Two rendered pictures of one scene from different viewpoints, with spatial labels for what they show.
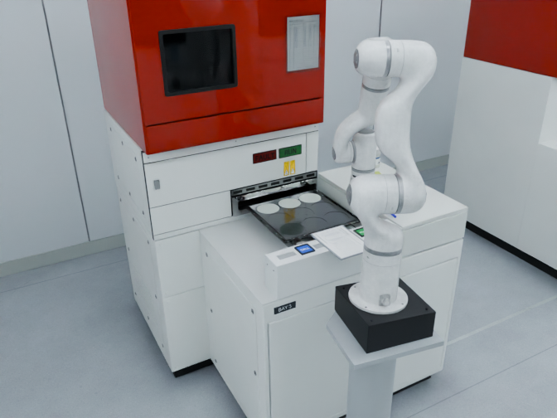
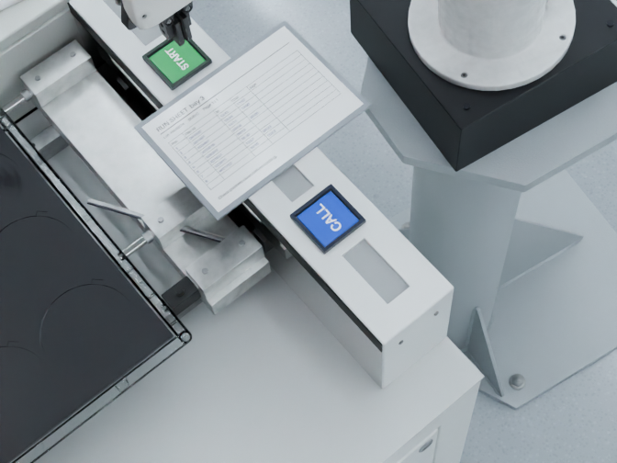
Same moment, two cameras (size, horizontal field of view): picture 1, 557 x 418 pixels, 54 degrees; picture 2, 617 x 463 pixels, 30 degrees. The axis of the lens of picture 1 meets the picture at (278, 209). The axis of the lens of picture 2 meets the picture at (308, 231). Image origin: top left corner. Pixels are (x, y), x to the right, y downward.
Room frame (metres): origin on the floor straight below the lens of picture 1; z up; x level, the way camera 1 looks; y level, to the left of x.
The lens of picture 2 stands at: (1.76, 0.43, 2.02)
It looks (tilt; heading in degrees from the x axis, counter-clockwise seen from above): 64 degrees down; 265
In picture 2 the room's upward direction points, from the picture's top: 7 degrees counter-clockwise
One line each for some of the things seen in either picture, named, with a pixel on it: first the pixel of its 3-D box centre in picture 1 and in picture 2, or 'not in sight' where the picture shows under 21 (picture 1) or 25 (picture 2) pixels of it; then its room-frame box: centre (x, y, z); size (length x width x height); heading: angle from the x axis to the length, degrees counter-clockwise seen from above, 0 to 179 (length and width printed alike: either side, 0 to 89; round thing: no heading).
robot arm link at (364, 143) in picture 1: (363, 148); not in sight; (1.80, -0.30, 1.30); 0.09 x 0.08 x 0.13; 101
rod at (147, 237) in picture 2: not in sight; (136, 245); (1.90, -0.14, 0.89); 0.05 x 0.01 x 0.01; 28
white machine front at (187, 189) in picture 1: (238, 177); not in sight; (2.21, 0.17, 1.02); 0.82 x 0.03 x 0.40; 118
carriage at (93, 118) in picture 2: not in sight; (144, 177); (1.88, -0.24, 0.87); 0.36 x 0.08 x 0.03; 118
